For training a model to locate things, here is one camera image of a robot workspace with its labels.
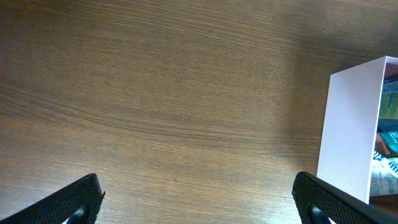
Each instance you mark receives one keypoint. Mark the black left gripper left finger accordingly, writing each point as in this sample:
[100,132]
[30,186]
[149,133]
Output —
[78,202]

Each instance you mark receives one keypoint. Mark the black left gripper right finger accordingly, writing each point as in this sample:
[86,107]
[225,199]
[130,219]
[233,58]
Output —
[319,202]

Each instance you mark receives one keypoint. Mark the green white small tube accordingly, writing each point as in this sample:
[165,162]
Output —
[384,176]

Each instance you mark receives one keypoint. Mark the teal white toothpaste tube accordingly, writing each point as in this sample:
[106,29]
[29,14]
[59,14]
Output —
[391,140]

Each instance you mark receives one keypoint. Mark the clear spray bottle purple liquid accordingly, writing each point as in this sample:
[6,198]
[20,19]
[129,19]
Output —
[387,120]

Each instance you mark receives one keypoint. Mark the white cardboard box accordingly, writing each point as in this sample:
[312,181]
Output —
[350,126]

